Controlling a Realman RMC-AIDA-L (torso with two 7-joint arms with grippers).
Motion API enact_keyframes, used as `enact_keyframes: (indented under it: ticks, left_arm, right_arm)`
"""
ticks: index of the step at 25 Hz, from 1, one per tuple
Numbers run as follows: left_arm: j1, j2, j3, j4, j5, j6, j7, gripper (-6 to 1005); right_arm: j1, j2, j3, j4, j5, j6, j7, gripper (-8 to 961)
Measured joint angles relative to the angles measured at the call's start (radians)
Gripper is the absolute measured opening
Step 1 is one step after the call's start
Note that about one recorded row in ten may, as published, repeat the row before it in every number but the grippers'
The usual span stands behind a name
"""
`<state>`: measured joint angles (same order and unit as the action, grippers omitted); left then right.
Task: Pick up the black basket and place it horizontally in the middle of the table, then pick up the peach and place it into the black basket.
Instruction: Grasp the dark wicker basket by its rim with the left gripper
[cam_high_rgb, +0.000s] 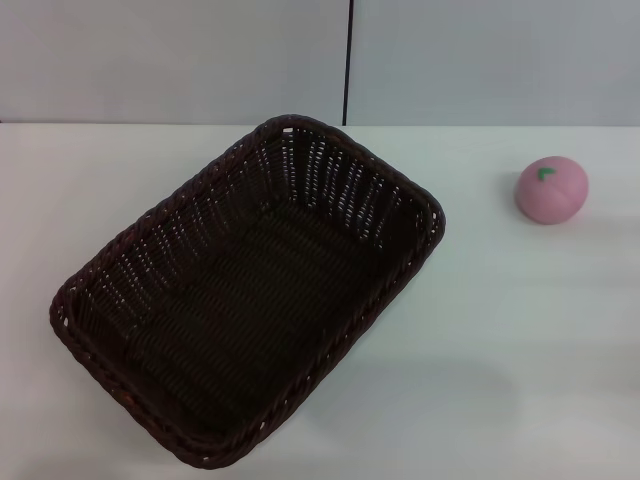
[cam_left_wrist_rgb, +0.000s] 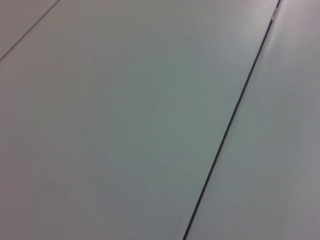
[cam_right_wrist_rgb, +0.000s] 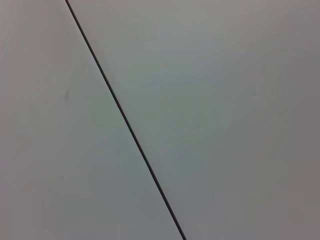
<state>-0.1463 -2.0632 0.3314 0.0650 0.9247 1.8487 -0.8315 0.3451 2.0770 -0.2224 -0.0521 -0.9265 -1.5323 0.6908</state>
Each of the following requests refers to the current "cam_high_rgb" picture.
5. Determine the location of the dark brown woven basket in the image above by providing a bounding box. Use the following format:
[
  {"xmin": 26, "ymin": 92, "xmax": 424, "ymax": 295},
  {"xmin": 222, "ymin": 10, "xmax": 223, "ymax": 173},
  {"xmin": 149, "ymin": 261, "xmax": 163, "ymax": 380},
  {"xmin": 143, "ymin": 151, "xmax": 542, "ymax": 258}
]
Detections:
[{"xmin": 48, "ymin": 113, "xmax": 447, "ymax": 471}]

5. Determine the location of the pink toy peach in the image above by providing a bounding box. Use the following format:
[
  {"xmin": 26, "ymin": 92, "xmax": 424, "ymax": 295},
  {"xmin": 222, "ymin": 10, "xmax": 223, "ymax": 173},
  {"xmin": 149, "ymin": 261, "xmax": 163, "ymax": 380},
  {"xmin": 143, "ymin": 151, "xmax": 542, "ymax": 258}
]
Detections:
[{"xmin": 514, "ymin": 155, "xmax": 590, "ymax": 227}]

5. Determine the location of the black vertical wall strip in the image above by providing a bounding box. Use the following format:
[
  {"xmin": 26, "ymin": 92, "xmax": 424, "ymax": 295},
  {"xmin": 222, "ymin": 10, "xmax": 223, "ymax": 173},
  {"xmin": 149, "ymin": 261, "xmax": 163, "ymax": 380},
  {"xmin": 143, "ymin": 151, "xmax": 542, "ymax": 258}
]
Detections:
[{"xmin": 342, "ymin": 0, "xmax": 355, "ymax": 126}]

